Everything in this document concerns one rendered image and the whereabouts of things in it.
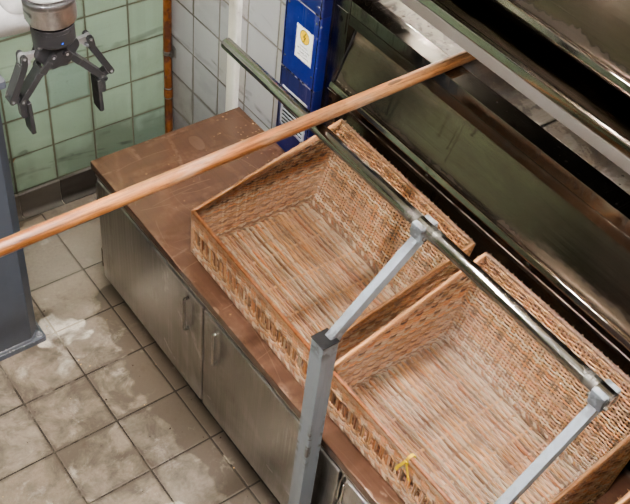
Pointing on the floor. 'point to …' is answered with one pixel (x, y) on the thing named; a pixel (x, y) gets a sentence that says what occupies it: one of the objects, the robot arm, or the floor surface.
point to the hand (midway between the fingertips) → (65, 113)
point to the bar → (307, 437)
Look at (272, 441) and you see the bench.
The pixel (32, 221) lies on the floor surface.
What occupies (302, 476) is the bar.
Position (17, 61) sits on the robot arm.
